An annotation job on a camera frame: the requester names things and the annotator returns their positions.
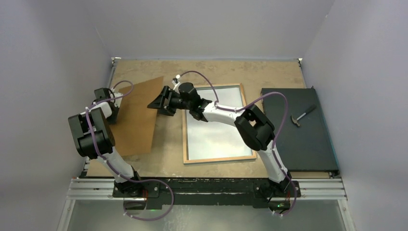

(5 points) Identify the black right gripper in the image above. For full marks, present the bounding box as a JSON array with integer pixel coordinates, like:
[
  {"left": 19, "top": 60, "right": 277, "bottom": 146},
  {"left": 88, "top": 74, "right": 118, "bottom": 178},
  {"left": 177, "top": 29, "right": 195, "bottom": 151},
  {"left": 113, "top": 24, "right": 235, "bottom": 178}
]
[{"left": 148, "top": 86, "right": 191, "bottom": 117}]

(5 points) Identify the hot air balloon photo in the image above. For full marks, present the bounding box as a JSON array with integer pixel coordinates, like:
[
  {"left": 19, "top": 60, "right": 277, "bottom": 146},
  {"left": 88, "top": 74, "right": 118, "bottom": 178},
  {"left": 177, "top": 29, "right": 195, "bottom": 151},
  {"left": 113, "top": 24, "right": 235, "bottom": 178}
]
[{"left": 187, "top": 87, "right": 253, "bottom": 161}]

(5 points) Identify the blue wooden picture frame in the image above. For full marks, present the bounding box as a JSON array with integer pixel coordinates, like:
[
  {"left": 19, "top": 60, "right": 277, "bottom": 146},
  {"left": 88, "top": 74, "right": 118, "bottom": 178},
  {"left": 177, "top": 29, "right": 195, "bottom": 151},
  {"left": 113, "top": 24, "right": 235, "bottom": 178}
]
[{"left": 181, "top": 83, "right": 257, "bottom": 165}]

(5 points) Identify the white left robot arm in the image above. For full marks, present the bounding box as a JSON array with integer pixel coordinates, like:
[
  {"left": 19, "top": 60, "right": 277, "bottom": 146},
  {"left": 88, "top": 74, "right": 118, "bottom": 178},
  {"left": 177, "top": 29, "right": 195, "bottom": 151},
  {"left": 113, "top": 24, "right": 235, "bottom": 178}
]
[{"left": 68, "top": 88, "right": 143, "bottom": 197}]

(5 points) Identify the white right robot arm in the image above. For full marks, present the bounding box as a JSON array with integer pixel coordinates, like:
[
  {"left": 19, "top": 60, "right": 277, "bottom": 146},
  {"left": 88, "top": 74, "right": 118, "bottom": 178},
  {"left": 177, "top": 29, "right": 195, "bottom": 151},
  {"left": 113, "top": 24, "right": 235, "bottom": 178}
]
[{"left": 147, "top": 82, "right": 292, "bottom": 196}]

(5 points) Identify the small black hammer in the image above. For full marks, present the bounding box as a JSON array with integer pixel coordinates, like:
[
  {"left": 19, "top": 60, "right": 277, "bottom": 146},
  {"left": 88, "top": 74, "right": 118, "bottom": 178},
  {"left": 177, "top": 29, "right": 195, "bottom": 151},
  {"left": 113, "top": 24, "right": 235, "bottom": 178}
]
[{"left": 291, "top": 104, "right": 317, "bottom": 128}]

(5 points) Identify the dark green flat box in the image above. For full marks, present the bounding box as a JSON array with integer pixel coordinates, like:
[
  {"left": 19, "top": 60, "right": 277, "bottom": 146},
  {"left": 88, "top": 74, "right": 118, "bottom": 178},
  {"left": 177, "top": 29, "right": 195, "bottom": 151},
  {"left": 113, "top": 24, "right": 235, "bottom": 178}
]
[{"left": 261, "top": 88, "right": 339, "bottom": 172}]

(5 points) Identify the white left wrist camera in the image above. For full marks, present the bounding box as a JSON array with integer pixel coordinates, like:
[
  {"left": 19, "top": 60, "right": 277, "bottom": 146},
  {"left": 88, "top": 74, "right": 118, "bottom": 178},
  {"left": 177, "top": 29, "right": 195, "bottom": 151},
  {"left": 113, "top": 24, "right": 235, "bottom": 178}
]
[{"left": 110, "top": 91, "right": 123, "bottom": 108}]

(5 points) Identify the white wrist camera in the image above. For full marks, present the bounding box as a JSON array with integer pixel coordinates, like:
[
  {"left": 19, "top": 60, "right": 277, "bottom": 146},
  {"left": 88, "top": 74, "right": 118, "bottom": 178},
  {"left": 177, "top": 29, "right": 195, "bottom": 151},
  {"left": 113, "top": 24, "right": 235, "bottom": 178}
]
[
  {"left": 110, "top": 91, "right": 123, "bottom": 108},
  {"left": 172, "top": 75, "right": 181, "bottom": 86}
]

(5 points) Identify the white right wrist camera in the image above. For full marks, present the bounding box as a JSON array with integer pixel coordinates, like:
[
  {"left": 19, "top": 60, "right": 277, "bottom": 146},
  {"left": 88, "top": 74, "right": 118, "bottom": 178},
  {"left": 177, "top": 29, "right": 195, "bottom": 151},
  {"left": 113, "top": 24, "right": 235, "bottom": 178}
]
[{"left": 172, "top": 75, "right": 181, "bottom": 86}]

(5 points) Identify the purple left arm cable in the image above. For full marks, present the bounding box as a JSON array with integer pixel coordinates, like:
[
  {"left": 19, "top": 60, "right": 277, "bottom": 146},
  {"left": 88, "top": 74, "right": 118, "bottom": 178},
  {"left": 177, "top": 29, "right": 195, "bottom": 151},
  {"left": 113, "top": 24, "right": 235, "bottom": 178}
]
[{"left": 85, "top": 80, "right": 175, "bottom": 222}]

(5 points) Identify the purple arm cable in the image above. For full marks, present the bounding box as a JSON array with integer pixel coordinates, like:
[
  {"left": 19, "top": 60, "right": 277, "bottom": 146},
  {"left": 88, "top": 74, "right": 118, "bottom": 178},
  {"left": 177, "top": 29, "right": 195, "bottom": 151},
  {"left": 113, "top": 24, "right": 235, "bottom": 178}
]
[
  {"left": 177, "top": 70, "right": 299, "bottom": 218},
  {"left": 85, "top": 80, "right": 175, "bottom": 222}
]

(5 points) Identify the aluminium front rail frame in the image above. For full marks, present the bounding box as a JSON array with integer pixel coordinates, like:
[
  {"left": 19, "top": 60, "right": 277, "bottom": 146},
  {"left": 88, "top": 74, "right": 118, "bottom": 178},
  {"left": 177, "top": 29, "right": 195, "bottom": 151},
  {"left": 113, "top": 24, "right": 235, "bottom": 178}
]
[{"left": 57, "top": 179, "right": 355, "bottom": 231}]

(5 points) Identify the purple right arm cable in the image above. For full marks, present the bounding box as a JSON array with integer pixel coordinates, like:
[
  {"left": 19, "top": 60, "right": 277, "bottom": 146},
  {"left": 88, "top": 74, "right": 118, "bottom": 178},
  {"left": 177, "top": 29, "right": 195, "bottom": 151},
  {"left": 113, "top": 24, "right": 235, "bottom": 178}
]
[{"left": 177, "top": 70, "right": 299, "bottom": 218}]

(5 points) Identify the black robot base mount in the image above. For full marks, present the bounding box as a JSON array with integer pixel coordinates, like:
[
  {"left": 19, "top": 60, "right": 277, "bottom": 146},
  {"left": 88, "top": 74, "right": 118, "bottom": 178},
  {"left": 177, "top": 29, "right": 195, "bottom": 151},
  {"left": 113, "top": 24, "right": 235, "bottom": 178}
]
[{"left": 113, "top": 177, "right": 301, "bottom": 210}]

